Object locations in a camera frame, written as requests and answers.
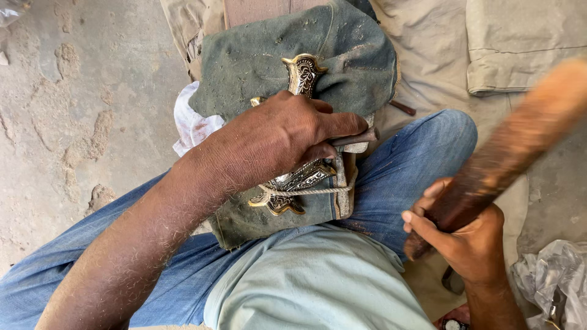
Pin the dark flat tool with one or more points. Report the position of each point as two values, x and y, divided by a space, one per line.
453 280

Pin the crumpled clear plastic bag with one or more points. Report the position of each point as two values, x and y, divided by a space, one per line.
545 279

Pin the person's pale green shirt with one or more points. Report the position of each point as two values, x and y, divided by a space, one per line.
312 284

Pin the person's blue jeans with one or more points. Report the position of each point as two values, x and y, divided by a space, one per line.
412 160

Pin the brown wooden plank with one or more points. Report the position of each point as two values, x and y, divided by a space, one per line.
270 11

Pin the wooden work block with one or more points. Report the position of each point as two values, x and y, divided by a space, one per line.
344 192

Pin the person's left hand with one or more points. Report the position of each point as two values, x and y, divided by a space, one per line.
270 137

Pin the white stained cloth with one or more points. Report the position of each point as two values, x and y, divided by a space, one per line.
195 123

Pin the person's right hand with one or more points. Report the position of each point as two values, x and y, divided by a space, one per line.
472 247

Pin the red object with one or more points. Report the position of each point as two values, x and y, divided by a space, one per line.
454 314

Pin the clear plastic scrap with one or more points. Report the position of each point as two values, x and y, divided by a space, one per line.
11 11

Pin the small brown metal tool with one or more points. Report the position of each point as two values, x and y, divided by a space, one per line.
402 107

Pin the dusty green cloth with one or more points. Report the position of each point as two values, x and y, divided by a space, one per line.
257 59

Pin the brown wooden mallet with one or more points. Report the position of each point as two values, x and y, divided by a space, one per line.
509 146

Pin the ornate silver gold dagger sheath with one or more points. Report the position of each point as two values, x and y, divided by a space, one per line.
302 75

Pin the dark metal punch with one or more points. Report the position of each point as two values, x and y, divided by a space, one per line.
355 136

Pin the beige ground sheet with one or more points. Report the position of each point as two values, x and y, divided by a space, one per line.
435 64

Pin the folded beige cloth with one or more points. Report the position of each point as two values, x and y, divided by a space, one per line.
518 46

